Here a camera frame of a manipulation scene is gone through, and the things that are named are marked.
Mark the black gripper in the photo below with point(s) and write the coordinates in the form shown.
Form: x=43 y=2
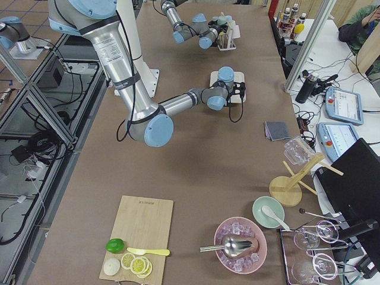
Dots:
x=228 y=101
x=218 y=29

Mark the green plastic cup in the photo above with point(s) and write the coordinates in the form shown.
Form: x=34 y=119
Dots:
x=222 y=20

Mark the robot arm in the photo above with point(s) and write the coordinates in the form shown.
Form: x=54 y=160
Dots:
x=111 y=28
x=183 y=31

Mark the pink plastic cup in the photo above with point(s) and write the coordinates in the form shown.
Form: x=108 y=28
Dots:
x=235 y=32

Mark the wooden cup stand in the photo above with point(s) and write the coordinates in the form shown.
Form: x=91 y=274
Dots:
x=287 y=190

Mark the black glass rack tray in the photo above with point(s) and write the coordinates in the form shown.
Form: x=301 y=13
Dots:
x=292 y=254

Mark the folded grey cloth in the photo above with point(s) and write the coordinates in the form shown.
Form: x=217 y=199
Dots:
x=276 y=131

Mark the black bottle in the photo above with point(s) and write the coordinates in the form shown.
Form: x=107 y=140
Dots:
x=307 y=88

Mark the clear glass on stand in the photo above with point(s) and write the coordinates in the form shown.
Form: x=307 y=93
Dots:
x=297 y=151

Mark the teach pendant upper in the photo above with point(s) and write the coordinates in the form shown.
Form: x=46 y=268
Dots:
x=343 y=105

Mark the teach pendant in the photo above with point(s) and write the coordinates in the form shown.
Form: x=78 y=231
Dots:
x=343 y=105
x=336 y=138

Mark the teach pendant lower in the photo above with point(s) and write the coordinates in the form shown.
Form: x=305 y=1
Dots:
x=336 y=138

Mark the seated person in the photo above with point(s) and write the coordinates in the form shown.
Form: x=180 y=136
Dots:
x=357 y=29

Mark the white ceramic spoon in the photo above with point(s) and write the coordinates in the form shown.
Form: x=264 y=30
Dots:
x=270 y=213

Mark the black laptop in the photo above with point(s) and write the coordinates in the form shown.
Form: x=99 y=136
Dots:
x=355 y=194

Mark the metal ice scoop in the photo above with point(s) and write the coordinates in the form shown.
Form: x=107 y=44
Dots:
x=234 y=246

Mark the wooden cutting board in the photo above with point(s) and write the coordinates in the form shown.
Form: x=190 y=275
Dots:
x=142 y=223

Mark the wine glass far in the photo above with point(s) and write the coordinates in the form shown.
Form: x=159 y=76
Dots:
x=310 y=237

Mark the wine glass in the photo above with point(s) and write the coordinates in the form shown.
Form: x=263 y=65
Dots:
x=316 y=270
x=310 y=237

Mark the pink bowl with ice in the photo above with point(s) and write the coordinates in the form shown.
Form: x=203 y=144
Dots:
x=243 y=227

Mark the yellow plastic knife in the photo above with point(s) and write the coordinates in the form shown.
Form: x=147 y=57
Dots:
x=137 y=251

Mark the wine glass near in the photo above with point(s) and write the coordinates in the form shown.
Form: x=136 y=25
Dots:
x=316 y=270

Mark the green lime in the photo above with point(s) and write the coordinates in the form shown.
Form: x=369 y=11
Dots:
x=115 y=245

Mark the lemon slices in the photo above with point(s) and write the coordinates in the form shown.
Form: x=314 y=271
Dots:
x=138 y=265

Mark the lemon end piece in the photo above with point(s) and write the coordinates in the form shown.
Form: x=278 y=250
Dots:
x=111 y=266

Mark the white wire cup rack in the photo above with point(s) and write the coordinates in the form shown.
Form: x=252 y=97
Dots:
x=225 y=40

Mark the aluminium frame post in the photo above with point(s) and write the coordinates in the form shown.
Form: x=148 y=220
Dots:
x=315 y=30

